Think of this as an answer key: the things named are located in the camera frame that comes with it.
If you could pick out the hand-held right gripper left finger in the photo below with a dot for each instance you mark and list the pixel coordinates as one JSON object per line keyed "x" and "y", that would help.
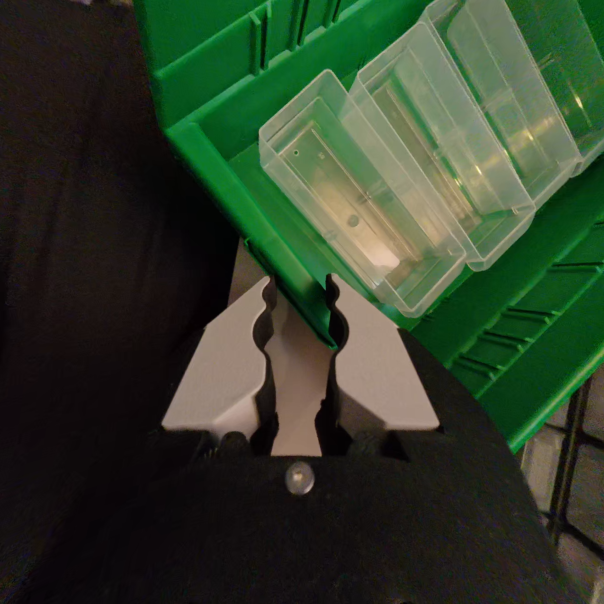
{"x": 217, "y": 377}

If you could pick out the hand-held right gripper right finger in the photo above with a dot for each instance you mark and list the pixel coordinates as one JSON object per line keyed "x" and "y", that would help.
{"x": 377, "y": 377}

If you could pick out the clear plastic drawer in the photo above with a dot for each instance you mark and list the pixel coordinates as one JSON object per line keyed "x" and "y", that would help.
{"x": 590, "y": 94}
{"x": 514, "y": 94}
{"x": 448, "y": 155}
{"x": 354, "y": 203}

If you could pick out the green plastic bin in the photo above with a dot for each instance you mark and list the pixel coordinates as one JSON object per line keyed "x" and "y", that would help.
{"x": 203, "y": 141}

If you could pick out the person's black clothing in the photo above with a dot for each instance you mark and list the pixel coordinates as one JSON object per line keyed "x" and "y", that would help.
{"x": 94, "y": 236}

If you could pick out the black metal leg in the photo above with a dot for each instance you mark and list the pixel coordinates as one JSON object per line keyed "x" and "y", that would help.
{"x": 568, "y": 462}

